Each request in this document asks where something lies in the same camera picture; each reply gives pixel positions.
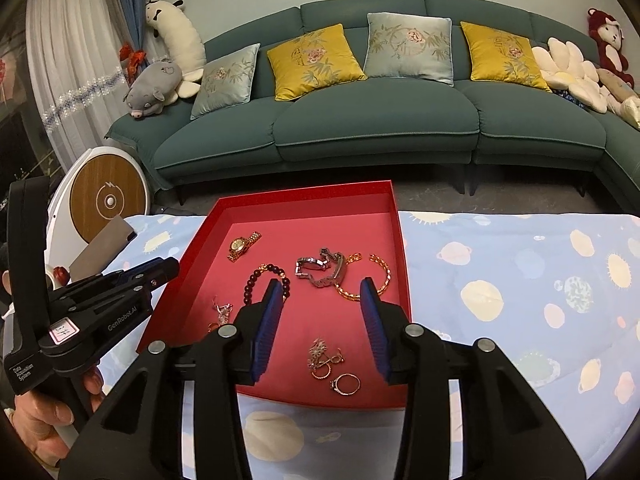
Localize grey pig plush toy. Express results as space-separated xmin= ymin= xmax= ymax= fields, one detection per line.
xmin=123 ymin=57 xmax=185 ymax=121

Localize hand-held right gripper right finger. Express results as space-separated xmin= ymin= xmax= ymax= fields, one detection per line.
xmin=360 ymin=277 xmax=586 ymax=480

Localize blue planet print tablecloth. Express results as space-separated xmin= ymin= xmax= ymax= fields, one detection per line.
xmin=95 ymin=210 xmax=640 ymax=478

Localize yellow embroidered cushion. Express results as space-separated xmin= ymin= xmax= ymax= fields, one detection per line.
xmin=266 ymin=23 xmax=368 ymax=102
xmin=460 ymin=21 xmax=551 ymax=92

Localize gold wristwatch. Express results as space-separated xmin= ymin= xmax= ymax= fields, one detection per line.
xmin=227 ymin=231 xmax=262 ymax=262

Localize white machine with wooden disc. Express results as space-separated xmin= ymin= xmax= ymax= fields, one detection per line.
xmin=45 ymin=146 xmax=151 ymax=281

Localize dark wooden bead bracelet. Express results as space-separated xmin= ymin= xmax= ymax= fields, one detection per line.
xmin=243 ymin=263 xmax=292 ymax=306

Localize gold crescent earrings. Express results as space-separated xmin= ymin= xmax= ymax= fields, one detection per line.
xmin=306 ymin=338 xmax=331 ymax=368

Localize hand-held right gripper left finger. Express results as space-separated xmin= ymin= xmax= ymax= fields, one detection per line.
xmin=59 ymin=278 xmax=285 ymax=480

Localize gold ring with stone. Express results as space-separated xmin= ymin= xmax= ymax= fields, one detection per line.
xmin=329 ymin=372 xmax=362 ymax=396

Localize silver flower necklace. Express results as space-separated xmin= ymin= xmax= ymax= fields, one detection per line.
xmin=207 ymin=296 xmax=236 ymax=333

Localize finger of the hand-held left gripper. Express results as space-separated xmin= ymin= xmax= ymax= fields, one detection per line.
xmin=65 ymin=281 xmax=157 ymax=321
xmin=50 ymin=256 xmax=181 ymax=307

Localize beige plush toy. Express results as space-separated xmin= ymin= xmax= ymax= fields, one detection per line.
xmin=596 ymin=67 xmax=638 ymax=103

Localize person's left hand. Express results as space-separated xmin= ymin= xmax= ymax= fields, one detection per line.
xmin=12 ymin=366 xmax=106 ymax=467

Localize white sheer curtain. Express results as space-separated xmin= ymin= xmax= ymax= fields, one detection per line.
xmin=25 ymin=0 xmax=131 ymax=171

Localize silver wristwatch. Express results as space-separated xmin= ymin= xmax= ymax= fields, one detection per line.
xmin=294 ymin=246 xmax=347 ymax=289

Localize green fabric sofa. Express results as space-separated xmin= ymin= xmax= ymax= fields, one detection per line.
xmin=105 ymin=0 xmax=640 ymax=216

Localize red monkey plush toy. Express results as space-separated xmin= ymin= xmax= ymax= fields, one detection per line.
xmin=586 ymin=7 xmax=636 ymax=86

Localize red tray box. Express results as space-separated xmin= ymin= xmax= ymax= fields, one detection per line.
xmin=136 ymin=179 xmax=413 ymax=411

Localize grey embroidered cushion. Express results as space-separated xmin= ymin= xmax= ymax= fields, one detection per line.
xmin=190 ymin=43 xmax=262 ymax=121
xmin=363 ymin=12 xmax=453 ymax=86

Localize gold chain bangle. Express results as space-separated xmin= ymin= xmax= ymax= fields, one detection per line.
xmin=334 ymin=252 xmax=392 ymax=302

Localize red bow ornament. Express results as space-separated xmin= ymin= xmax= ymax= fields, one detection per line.
xmin=119 ymin=44 xmax=147 ymax=86

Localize cream flower shaped cushion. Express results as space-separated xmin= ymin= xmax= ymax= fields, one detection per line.
xmin=531 ymin=36 xmax=626 ymax=113

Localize grey flat box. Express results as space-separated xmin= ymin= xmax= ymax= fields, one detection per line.
xmin=68 ymin=214 xmax=138 ymax=281

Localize white cow plush toy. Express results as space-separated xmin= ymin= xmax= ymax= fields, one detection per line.
xmin=145 ymin=0 xmax=207 ymax=98

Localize blue curtain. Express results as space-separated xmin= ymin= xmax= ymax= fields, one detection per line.
xmin=107 ymin=0 xmax=151 ymax=56

